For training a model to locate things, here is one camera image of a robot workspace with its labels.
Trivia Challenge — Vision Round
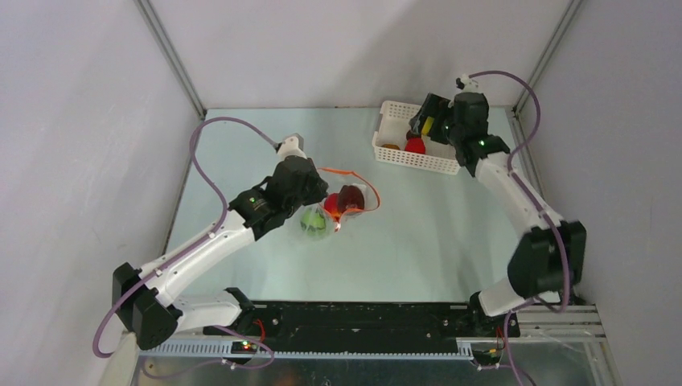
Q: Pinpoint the green toy watermelon ball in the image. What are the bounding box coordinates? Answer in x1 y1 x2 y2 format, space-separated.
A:
300 207 327 237

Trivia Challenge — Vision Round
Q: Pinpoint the red toy wax apple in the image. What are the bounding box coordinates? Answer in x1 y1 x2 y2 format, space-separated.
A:
405 138 426 154

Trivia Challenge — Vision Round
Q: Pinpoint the clear zip bag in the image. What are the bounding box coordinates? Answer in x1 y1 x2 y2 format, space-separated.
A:
297 167 381 240

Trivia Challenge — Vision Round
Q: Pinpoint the dark maroon toy fig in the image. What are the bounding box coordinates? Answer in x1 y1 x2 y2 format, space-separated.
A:
338 185 365 213

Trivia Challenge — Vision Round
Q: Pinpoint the brown toy kiwi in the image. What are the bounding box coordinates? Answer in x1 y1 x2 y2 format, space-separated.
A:
380 143 401 150

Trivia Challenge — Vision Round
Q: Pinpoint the yellow green toy mango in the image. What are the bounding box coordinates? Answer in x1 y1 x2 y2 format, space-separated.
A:
421 117 434 136

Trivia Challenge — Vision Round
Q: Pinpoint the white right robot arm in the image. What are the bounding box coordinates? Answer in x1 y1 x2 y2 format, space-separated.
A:
409 92 587 336

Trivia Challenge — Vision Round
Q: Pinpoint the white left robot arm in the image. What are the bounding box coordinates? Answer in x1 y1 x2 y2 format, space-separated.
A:
112 155 328 350

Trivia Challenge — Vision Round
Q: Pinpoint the white perforated plastic basket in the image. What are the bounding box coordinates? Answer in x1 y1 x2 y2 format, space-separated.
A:
372 101 460 175

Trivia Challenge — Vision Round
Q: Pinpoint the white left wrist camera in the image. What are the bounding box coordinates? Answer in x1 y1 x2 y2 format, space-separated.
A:
276 133 306 161

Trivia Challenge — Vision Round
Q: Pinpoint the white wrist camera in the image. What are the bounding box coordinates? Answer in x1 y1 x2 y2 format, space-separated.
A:
456 74 479 92
276 133 306 161

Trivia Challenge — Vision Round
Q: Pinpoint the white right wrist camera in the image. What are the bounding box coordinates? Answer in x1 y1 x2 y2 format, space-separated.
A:
456 74 479 92

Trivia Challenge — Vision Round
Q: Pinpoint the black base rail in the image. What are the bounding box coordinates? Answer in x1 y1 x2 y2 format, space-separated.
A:
230 301 520 353

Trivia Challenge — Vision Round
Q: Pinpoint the grey slotted cable duct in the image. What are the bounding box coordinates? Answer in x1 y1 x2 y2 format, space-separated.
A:
139 339 474 360

